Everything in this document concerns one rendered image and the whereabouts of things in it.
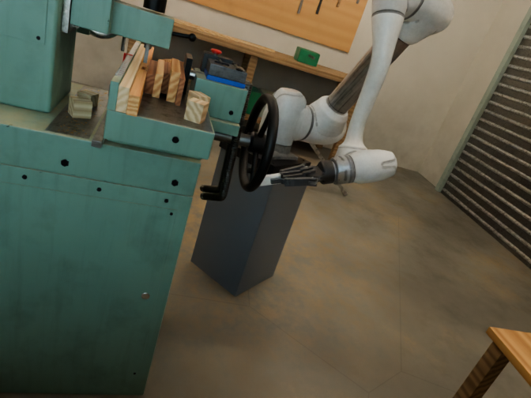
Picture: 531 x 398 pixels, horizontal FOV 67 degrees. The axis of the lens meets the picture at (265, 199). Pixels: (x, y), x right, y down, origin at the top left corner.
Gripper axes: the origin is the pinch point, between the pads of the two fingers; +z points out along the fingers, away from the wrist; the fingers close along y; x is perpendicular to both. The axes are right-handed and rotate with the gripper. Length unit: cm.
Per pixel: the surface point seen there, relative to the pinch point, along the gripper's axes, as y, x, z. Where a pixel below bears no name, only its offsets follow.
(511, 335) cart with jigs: 40, 42, -63
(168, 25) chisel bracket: 4, -46, 23
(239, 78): 6.0, -32.5, 7.8
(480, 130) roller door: -225, 89, -262
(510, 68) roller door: -231, 31, -284
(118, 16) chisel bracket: 4, -48, 34
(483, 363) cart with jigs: 41, 50, -55
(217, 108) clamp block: 7.2, -25.7, 14.1
